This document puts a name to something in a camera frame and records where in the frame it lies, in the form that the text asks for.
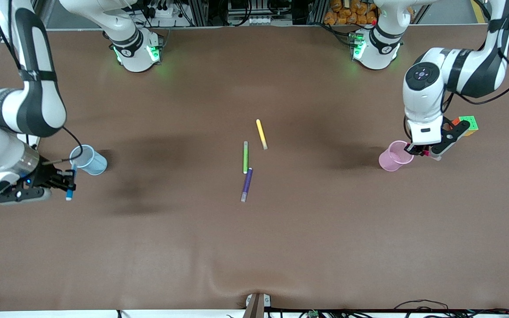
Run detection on pink marker pen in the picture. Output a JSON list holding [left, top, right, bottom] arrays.
[[414, 148, 441, 161]]

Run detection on blue marker pen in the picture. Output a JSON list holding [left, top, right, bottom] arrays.
[[65, 164, 78, 201]]

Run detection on pink plastic cup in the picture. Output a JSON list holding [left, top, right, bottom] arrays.
[[379, 140, 415, 172]]

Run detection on light blue plastic cup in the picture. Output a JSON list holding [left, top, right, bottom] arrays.
[[69, 144, 108, 176]]

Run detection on colourful puzzle cube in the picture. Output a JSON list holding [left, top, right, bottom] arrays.
[[451, 116, 479, 136]]

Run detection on orange snack bags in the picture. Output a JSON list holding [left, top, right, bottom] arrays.
[[324, 0, 381, 26]]

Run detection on yellow marker pen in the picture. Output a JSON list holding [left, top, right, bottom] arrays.
[[256, 119, 269, 150]]

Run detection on purple marker pen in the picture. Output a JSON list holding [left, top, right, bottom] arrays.
[[241, 167, 254, 203]]

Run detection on brown table cover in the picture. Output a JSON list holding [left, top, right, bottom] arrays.
[[0, 25, 509, 312]]

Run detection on grey electronics box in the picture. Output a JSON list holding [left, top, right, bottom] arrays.
[[227, 0, 292, 26]]

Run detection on white power strip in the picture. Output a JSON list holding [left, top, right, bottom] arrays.
[[151, 4, 182, 19]]

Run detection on metal table edge clamp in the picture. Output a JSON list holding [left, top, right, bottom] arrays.
[[245, 293, 271, 318]]

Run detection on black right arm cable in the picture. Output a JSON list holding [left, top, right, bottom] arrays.
[[0, 0, 85, 168]]

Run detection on black looped cable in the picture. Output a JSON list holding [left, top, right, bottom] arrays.
[[394, 299, 450, 310]]

